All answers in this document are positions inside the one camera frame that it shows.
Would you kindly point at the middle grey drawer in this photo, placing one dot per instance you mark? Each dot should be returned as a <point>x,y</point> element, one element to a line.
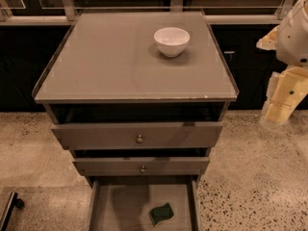
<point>132,166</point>

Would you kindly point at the black wheeled base corner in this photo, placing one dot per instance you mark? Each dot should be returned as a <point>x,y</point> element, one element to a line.
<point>13,202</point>

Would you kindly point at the metal railing frame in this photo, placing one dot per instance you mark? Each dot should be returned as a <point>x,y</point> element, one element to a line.
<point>52,12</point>

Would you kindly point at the top drawer metal knob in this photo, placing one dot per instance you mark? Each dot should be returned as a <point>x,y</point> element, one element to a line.
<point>139,139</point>

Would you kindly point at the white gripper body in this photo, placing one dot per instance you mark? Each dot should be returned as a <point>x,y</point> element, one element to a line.
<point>294,40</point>

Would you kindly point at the white ceramic bowl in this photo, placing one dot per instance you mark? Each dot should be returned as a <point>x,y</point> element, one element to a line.
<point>171,41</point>

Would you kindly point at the grey drawer cabinet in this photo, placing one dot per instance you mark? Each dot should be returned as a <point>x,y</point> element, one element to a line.
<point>109,70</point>

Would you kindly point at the top grey drawer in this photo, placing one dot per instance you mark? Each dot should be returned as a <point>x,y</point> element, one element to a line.
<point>80,136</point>

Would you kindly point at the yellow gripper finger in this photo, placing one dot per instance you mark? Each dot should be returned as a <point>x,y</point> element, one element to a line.
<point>268,42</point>
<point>285,91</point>

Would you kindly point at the bottom grey open drawer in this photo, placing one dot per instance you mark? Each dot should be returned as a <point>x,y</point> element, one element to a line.
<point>123,204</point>

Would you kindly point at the green yellow sponge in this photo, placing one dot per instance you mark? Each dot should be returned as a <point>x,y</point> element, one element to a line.
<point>161,214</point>

